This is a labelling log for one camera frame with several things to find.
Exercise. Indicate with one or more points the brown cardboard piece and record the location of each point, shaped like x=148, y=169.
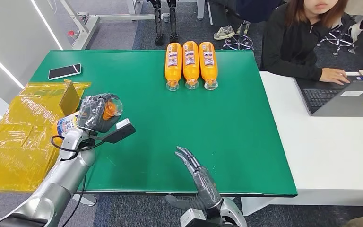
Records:
x=70, y=98

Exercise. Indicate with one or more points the white desk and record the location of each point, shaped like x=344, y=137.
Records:
x=325, y=150

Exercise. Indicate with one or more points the yellow plastic bag stack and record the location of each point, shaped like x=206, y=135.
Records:
x=15, y=150

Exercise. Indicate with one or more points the green table mat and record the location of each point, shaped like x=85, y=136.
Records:
x=169, y=125

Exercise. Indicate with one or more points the black smartphone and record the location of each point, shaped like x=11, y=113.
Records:
x=64, y=71

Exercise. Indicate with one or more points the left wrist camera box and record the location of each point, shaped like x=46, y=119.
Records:
x=120, y=131

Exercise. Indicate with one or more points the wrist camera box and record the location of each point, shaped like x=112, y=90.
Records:
x=192, y=218
x=120, y=131

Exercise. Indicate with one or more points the red button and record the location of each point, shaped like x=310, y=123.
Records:
x=71, y=34

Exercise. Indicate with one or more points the chrome chair base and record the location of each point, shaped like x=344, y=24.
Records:
x=239, y=43
x=338, y=39

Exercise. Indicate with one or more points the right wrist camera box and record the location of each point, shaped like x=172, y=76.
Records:
x=192, y=218

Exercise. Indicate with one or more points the black robot leg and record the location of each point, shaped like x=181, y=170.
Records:
x=159, y=25
x=173, y=25

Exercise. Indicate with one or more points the white desk frame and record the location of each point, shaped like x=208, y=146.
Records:
x=86, y=31

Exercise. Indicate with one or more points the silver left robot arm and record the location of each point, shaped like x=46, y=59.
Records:
x=62, y=178

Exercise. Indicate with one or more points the orange juice bottle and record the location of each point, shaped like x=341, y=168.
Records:
x=190, y=70
x=173, y=70
x=65, y=125
x=208, y=70

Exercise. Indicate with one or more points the grey laptop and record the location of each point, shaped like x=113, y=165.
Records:
x=350, y=105

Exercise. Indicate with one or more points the person's hand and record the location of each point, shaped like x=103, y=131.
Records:
x=335, y=76

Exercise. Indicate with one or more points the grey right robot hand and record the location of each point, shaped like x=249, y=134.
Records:
x=205, y=188

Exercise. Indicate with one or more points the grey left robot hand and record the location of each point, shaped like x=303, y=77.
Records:
x=90, y=112

